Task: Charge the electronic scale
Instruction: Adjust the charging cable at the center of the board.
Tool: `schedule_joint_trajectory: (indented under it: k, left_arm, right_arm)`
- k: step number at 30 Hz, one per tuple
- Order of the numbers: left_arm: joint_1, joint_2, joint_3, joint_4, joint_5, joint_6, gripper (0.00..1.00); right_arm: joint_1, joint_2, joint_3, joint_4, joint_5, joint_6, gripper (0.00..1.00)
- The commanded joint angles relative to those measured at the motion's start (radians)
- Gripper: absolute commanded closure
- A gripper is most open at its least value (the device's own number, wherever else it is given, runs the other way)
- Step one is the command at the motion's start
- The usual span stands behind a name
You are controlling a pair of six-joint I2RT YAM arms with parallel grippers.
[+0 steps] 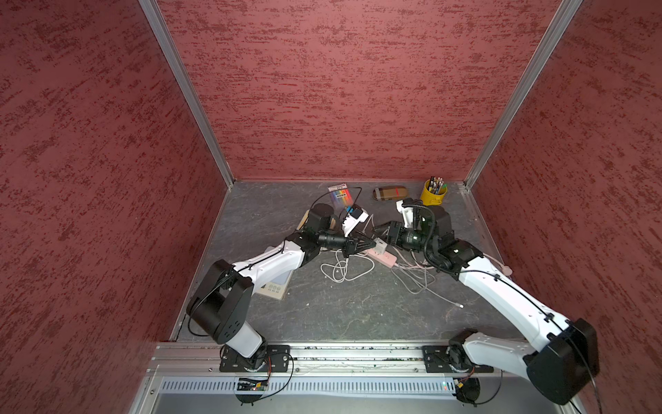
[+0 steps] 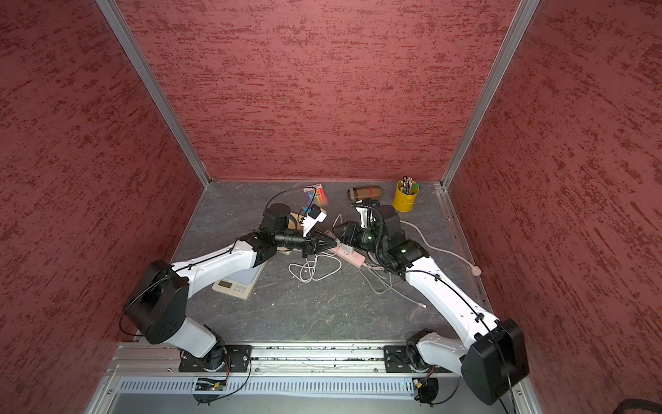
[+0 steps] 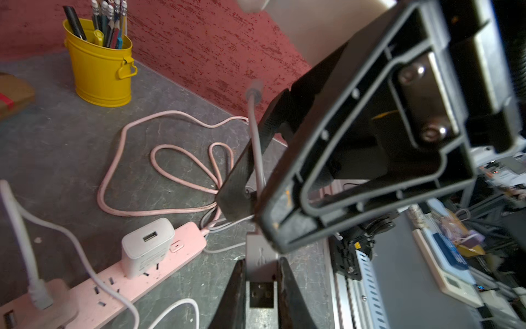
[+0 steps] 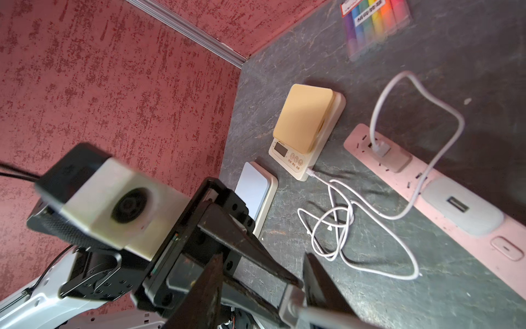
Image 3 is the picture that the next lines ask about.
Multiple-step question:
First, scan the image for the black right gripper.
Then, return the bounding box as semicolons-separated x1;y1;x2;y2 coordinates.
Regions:
438;1;522;153

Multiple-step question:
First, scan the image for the bundle of colored pencils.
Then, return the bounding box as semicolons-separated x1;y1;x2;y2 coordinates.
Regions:
63;0;128;50

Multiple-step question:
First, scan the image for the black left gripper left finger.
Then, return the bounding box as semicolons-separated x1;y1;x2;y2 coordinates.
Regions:
208;259;247;329

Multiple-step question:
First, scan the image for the plaid brown glasses case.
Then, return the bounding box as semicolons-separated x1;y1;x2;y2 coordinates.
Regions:
0;73;36;120

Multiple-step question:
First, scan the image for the pink power strip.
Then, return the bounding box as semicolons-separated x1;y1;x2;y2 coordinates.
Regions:
0;221;208;329

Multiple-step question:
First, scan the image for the white usb charging cable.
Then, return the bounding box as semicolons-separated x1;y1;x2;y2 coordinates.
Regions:
0;180;201;329

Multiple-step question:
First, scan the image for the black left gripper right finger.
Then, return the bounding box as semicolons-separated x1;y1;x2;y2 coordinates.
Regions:
277;257;317;329

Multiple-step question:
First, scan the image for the yellow metal pencil bucket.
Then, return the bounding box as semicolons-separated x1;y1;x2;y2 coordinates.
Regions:
62;19;138;108

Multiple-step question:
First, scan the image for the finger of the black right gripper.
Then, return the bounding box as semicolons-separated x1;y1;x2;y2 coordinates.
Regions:
255;1;475;253
214;40;350;223

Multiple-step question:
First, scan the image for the pink usb wall adapter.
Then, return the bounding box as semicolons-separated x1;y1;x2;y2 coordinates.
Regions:
0;278;79;329

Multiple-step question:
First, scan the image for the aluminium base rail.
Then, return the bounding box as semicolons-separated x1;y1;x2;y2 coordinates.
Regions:
326;180;486;329

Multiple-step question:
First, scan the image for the small white charger block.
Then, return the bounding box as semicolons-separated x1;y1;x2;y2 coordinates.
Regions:
121;218;175;279

